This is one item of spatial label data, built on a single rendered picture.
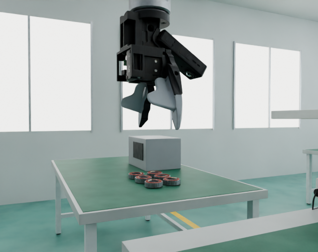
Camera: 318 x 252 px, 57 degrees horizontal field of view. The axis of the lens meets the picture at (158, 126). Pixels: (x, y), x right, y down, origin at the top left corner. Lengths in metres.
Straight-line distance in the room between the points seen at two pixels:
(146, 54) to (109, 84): 4.15
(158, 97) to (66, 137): 4.06
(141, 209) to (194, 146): 3.83
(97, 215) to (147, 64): 1.01
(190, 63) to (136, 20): 0.12
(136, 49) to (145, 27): 0.06
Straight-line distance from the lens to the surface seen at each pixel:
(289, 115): 1.28
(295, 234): 1.23
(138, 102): 0.58
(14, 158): 4.50
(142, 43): 0.52
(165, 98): 0.47
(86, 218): 1.40
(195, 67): 0.55
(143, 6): 0.53
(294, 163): 6.88
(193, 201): 1.59
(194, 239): 1.10
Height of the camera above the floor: 1.17
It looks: 1 degrees down
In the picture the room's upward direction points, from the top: straight up
